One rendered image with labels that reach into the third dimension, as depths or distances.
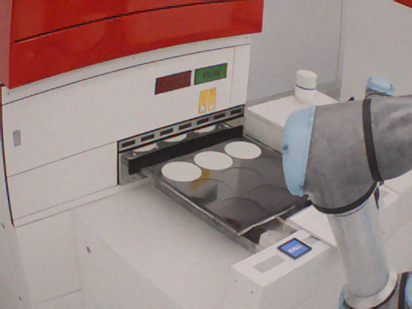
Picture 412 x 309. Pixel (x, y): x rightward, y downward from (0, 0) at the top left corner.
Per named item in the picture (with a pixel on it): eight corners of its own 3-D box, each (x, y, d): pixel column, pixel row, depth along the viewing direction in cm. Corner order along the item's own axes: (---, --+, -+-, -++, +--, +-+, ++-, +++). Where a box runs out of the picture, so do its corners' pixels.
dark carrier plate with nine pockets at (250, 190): (146, 169, 160) (146, 167, 159) (243, 137, 180) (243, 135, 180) (238, 231, 137) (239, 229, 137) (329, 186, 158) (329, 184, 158)
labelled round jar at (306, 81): (290, 97, 193) (292, 71, 189) (302, 94, 197) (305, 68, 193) (306, 105, 188) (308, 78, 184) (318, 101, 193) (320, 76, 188)
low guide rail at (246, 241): (154, 187, 167) (154, 176, 165) (160, 184, 168) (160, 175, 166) (286, 274, 134) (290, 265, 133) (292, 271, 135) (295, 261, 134)
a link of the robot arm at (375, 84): (364, 80, 117) (368, 70, 124) (358, 126, 122) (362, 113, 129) (395, 90, 114) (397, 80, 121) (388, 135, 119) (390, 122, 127)
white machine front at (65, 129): (11, 223, 141) (-2, 84, 123) (235, 147, 191) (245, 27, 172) (15, 229, 139) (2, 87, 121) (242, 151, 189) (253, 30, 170)
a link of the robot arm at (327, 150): (405, 333, 98) (368, 133, 68) (342, 342, 105) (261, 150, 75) (412, 289, 107) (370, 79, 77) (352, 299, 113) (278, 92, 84)
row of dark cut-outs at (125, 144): (117, 150, 156) (117, 142, 155) (241, 113, 183) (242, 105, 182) (118, 151, 156) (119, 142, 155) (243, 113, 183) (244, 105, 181)
